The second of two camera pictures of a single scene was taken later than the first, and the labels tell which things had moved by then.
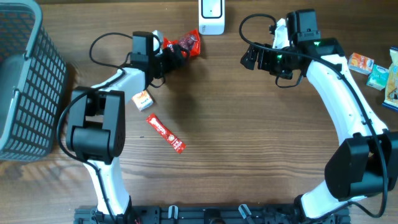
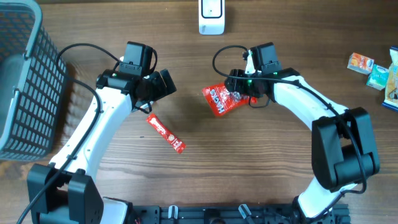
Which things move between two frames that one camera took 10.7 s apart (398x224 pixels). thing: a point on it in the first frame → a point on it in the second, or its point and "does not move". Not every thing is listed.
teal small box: (378, 78) does not move
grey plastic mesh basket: (33, 79) does not move
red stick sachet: (178, 146) does not move
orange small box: (360, 63) does not move
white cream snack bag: (391, 85) does not move
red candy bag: (191, 42) → (220, 99)
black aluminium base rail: (207, 214) does not move
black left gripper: (173, 62) → (161, 90)
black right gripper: (264, 63) → (237, 85)
